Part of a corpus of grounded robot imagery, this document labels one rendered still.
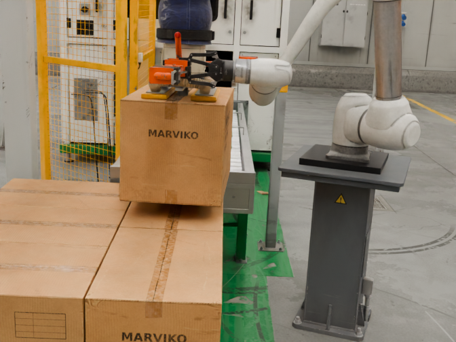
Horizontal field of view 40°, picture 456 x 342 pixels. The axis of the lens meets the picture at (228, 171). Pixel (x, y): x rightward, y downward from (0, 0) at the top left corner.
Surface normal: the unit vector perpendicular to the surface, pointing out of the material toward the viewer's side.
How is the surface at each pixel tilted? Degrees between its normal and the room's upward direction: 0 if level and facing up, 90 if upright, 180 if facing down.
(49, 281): 0
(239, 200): 90
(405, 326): 0
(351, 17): 90
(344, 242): 90
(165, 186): 89
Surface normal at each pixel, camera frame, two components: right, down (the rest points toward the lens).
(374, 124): -0.82, 0.23
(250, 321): 0.04, -0.97
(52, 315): 0.00, 0.25
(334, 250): -0.33, 0.22
